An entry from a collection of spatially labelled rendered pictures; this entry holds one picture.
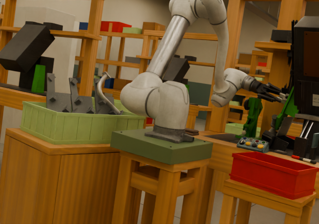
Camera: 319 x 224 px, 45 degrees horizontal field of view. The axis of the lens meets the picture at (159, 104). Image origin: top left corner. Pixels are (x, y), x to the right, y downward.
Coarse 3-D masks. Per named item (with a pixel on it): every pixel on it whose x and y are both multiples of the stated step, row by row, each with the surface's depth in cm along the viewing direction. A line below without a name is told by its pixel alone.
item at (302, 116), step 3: (297, 114) 196; (300, 114) 195; (303, 114) 199; (306, 114) 204; (309, 114) 210; (297, 117) 196; (300, 117) 195; (303, 117) 194; (306, 117) 193; (309, 117) 193; (312, 117) 192; (315, 117) 191; (318, 117) 190; (312, 120) 194; (315, 120) 191; (318, 120) 190
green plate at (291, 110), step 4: (292, 88) 215; (292, 92) 215; (288, 96) 216; (292, 96) 216; (288, 100) 216; (292, 100) 216; (284, 104) 217; (288, 104) 217; (292, 104) 216; (284, 108) 217; (288, 108) 217; (292, 108) 216; (296, 108) 215; (284, 112) 218; (288, 112) 217; (292, 112) 216; (296, 112) 214; (284, 116) 223; (292, 116) 216
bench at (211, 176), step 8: (208, 168) 285; (208, 176) 284; (216, 176) 288; (208, 184) 284; (208, 192) 284; (208, 200) 284; (200, 208) 288; (208, 208) 286; (200, 216) 287; (208, 216) 288
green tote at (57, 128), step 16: (32, 112) 219; (48, 112) 205; (64, 112) 202; (128, 112) 252; (32, 128) 218; (48, 128) 205; (64, 128) 203; (80, 128) 210; (96, 128) 218; (112, 128) 225; (128, 128) 234
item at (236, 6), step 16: (240, 0) 274; (288, 0) 255; (304, 0) 252; (240, 16) 278; (288, 16) 254; (272, 64) 260; (272, 80) 259; (288, 80) 253; (224, 112) 282; (272, 112) 259; (224, 128) 286
